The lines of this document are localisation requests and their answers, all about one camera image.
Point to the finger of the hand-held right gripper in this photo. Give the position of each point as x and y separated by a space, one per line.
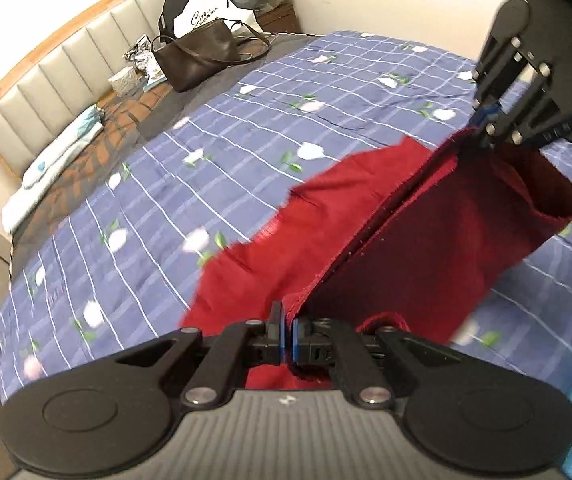
484 112
496 132

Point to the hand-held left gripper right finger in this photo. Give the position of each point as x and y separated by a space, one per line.
296 341

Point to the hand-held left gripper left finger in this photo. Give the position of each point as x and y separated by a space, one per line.
282 332

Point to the red long-sleeve shirt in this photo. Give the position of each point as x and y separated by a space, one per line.
415 240

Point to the blue checked floral quilt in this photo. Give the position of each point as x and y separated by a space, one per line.
166 200

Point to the dark wooden nightstand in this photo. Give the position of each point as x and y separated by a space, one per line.
281 17

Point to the dark grey blanket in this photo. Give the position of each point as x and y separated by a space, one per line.
206 102

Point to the brown patterned bed sheet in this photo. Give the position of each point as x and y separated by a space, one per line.
116 127

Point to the small light blue packet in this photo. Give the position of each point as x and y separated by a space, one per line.
156 81

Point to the folded light blue blanket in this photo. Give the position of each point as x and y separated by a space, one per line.
56 160

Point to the brown leather handbag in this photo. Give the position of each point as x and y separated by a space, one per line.
196 57

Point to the white shopping bag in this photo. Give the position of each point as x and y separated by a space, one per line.
206 12

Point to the silver foil packet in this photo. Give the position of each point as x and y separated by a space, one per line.
141 55

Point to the grey padded wooden headboard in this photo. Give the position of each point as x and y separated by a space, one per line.
66 70

